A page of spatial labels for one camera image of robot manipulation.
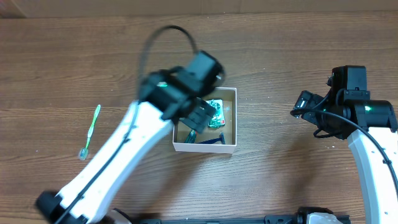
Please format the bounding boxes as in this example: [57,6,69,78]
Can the green toothbrush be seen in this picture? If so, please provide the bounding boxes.
[79,105,101,161]

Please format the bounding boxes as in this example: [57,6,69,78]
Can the white cardboard box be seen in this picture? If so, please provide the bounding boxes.
[172,87,238,154]

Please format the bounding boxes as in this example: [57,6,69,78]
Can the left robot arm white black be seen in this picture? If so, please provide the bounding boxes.
[35,50,224,223]

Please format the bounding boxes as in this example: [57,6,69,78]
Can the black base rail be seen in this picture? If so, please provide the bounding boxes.
[100,207,351,224]

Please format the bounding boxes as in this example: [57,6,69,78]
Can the green white packet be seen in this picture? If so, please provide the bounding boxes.
[207,99,226,128]

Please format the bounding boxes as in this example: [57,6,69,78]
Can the red teal toothpaste tube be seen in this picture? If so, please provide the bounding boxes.
[184,129,197,144]

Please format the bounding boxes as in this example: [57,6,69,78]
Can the blue toothbrush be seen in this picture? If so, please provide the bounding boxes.
[199,132,226,144]

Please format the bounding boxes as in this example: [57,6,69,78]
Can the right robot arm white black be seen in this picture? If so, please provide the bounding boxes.
[290,65,397,223]

